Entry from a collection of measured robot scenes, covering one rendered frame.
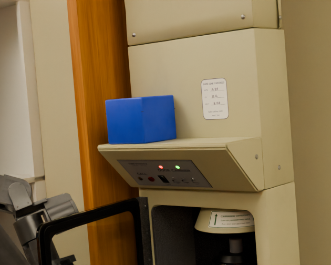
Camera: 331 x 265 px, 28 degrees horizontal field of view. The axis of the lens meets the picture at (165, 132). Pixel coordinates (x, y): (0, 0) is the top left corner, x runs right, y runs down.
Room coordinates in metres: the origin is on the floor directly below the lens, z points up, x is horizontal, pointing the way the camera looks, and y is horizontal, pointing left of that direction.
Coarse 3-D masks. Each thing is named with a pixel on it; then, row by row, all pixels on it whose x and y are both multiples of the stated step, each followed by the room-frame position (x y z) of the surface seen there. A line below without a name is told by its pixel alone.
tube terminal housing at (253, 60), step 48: (144, 48) 1.39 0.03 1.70; (192, 48) 1.31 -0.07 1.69; (240, 48) 1.24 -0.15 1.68; (144, 96) 1.40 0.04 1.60; (192, 96) 1.31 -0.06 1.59; (240, 96) 1.24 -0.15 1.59; (288, 144) 1.29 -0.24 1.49; (144, 192) 1.41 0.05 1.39; (192, 192) 1.33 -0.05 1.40; (240, 192) 1.25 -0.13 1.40; (288, 192) 1.28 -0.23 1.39; (288, 240) 1.27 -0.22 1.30
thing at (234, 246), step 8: (232, 240) 1.38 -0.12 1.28; (240, 240) 1.38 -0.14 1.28; (232, 248) 1.38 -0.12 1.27; (240, 248) 1.38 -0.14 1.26; (248, 248) 1.41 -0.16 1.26; (224, 256) 1.37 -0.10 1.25; (232, 256) 1.36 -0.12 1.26; (240, 256) 1.36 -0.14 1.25; (248, 256) 1.36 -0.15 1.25; (256, 256) 1.38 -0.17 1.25
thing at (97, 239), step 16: (96, 208) 1.28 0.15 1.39; (96, 224) 1.28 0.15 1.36; (112, 224) 1.32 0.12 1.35; (128, 224) 1.36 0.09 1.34; (64, 240) 1.20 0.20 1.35; (80, 240) 1.24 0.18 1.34; (96, 240) 1.28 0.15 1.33; (112, 240) 1.32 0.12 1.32; (128, 240) 1.36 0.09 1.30; (64, 256) 1.20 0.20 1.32; (80, 256) 1.23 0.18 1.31; (96, 256) 1.27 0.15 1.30; (112, 256) 1.31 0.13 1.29; (128, 256) 1.36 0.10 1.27
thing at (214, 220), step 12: (204, 216) 1.35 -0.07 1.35; (216, 216) 1.32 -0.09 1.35; (228, 216) 1.31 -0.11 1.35; (240, 216) 1.31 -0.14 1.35; (252, 216) 1.31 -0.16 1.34; (204, 228) 1.33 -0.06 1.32; (216, 228) 1.31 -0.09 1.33; (228, 228) 1.30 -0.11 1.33; (240, 228) 1.30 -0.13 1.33; (252, 228) 1.30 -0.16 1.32
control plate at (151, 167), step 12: (132, 168) 1.33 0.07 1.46; (144, 168) 1.31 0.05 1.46; (156, 168) 1.29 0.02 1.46; (168, 168) 1.27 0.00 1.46; (180, 168) 1.25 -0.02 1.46; (192, 168) 1.23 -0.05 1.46; (144, 180) 1.35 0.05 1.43; (156, 180) 1.33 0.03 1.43; (168, 180) 1.30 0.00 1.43; (180, 180) 1.28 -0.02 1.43; (204, 180) 1.24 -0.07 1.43
